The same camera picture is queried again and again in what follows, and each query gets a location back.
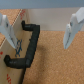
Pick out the wooden drawer box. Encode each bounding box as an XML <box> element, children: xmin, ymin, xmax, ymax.
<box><xmin>0</xmin><ymin>7</ymin><xmax>84</xmax><ymax>84</ymax></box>

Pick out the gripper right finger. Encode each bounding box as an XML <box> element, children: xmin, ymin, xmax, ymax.
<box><xmin>62</xmin><ymin>7</ymin><xmax>84</xmax><ymax>50</ymax></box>

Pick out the black drawer handle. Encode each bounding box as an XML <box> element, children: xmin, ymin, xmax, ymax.
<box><xmin>3</xmin><ymin>20</ymin><xmax>41</xmax><ymax>70</ymax></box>

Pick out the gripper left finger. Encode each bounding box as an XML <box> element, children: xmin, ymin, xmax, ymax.
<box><xmin>0</xmin><ymin>13</ymin><xmax>18</xmax><ymax>50</ymax></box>

